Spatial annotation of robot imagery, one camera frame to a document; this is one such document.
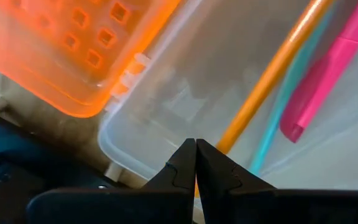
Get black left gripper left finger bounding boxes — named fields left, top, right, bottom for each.
left=141, top=138, right=196, bottom=224

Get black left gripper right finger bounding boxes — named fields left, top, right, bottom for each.
left=196, top=139, right=276, bottom=224

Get teal pencil orange eraser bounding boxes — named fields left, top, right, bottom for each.
left=249, top=2, right=338, bottom=175

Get clear plastic pencil box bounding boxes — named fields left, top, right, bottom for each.
left=98, top=0, right=358, bottom=224

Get yellow pencil pink eraser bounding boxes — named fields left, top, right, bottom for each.
left=193, top=0, right=335, bottom=200

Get pink highlighter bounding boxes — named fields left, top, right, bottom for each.
left=279, top=0, right=358, bottom=144

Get orange pencil box lid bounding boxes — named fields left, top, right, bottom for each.
left=0, top=0, right=183, bottom=118

